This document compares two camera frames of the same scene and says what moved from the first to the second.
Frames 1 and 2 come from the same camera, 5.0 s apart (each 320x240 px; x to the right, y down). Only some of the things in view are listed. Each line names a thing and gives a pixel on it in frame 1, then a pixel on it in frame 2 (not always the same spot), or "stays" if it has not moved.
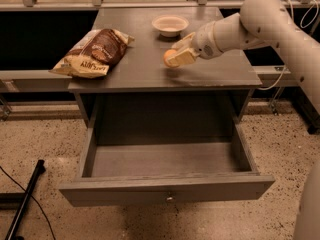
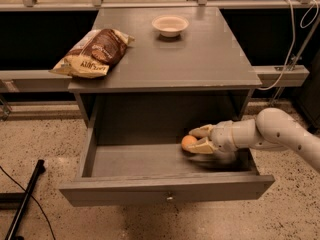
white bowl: x=170 y=25 stays
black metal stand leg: x=19 y=200 stays
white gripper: x=204 y=43 → x=222 y=137
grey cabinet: x=140 y=90 stays
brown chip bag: x=94 y=53 stays
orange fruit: x=168 y=54 → x=188 y=141
